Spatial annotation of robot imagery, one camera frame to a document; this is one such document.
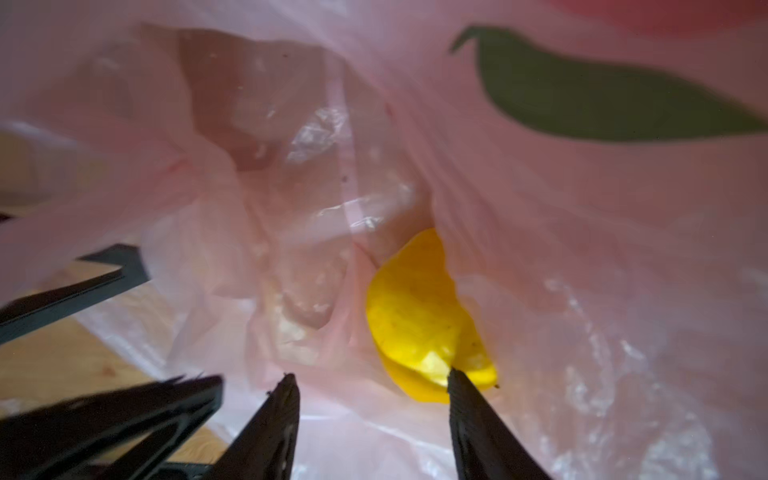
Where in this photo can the yellow lemon fruit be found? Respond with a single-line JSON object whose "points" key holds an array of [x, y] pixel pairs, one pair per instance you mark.
{"points": [[420, 328]]}

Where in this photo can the pink plastic bag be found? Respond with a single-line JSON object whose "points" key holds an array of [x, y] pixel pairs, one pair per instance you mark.
{"points": [[596, 171]]}

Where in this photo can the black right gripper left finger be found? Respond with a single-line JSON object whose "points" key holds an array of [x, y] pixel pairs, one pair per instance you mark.
{"points": [[265, 448]]}

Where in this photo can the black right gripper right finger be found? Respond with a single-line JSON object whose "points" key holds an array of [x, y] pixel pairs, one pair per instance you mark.
{"points": [[483, 446]]}

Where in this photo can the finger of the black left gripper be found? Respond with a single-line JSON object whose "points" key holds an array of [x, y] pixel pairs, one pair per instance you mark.
{"points": [[55, 441], [33, 312]]}

